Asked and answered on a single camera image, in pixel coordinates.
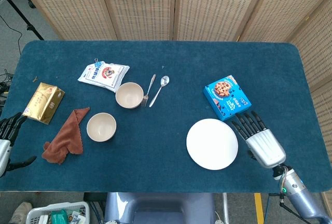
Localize white flour bag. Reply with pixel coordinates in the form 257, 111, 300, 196
77, 61, 130, 93

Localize white plastic basket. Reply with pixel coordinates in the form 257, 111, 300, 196
25, 201, 90, 224

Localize white round plate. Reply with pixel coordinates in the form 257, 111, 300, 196
186, 118, 239, 171

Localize gold foil packet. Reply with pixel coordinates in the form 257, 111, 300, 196
22, 82, 66, 125

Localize brown microfibre cloth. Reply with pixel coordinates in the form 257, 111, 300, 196
41, 107, 91, 165

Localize black floor cables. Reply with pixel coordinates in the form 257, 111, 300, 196
0, 68, 13, 105

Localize black tripod stand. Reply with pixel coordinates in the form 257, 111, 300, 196
0, 0, 45, 40

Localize steel spoon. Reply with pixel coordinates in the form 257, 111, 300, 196
148, 75, 170, 108

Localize teal table cloth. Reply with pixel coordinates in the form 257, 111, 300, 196
0, 39, 332, 193

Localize wicker folding screen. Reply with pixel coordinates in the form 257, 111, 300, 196
11, 0, 332, 209

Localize beige shoe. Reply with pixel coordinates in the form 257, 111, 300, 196
11, 201, 33, 224

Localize grey metal table leg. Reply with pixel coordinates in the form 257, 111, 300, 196
222, 192, 230, 224

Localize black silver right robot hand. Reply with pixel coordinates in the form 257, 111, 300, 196
231, 110, 287, 169

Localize blue cookie box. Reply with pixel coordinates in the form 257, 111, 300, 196
203, 75, 252, 121

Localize off-white bowl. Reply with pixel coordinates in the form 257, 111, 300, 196
86, 113, 117, 142
115, 82, 144, 109

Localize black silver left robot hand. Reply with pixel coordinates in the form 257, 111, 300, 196
0, 111, 37, 178

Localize steel fork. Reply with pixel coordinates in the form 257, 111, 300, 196
141, 74, 157, 107

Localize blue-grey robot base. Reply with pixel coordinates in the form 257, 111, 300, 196
103, 192, 216, 224

